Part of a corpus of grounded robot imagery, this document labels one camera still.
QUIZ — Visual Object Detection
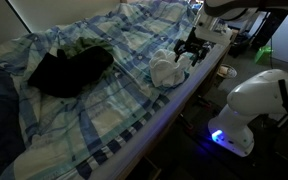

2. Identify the red handled clamp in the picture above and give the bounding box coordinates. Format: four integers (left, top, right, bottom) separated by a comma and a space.
178, 113, 196, 135
195, 95, 214, 108

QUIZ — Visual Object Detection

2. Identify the green cloth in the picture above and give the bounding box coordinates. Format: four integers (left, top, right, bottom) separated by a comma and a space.
62, 35, 116, 79

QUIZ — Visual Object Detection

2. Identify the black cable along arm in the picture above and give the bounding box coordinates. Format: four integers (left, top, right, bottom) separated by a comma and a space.
277, 78, 288, 118

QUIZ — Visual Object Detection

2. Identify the black tripod stand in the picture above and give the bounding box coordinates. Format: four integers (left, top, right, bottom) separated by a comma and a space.
267, 112, 288, 130

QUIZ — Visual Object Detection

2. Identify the green object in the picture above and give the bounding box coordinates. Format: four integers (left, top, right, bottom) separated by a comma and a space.
253, 45, 274, 66

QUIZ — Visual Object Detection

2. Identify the blue plaid bedsheet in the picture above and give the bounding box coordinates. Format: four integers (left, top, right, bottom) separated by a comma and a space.
0, 0, 218, 180

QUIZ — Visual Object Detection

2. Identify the round bowl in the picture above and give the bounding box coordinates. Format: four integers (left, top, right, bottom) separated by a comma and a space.
217, 63, 238, 79

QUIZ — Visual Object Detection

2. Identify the bed frame with mattress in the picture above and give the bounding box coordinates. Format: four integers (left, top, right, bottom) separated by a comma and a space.
87, 39, 233, 180

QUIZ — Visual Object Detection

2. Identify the white towel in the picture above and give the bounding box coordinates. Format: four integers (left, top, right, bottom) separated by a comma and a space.
149, 48, 187, 88

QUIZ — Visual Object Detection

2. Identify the black cloth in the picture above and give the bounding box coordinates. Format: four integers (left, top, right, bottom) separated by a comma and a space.
27, 44, 115, 98

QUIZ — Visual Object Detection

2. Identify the dark blue pillow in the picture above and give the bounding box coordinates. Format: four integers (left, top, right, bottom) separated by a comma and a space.
0, 61, 27, 180

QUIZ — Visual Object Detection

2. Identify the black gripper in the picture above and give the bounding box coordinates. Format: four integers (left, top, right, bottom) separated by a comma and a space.
173, 27, 208, 67

